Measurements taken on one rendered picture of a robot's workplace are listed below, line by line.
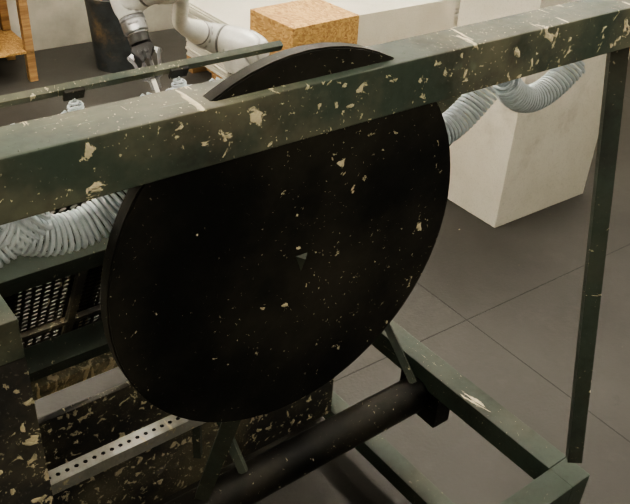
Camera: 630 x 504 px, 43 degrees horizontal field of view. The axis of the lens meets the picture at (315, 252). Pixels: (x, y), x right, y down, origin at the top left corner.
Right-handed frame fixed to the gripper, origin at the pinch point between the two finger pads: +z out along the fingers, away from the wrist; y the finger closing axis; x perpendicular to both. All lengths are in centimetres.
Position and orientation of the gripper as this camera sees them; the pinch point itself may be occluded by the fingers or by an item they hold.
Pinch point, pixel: (156, 89)
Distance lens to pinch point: 294.0
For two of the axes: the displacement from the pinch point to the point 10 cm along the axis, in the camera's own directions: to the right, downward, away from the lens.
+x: -1.0, -0.5, 9.9
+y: 9.4, -3.3, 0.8
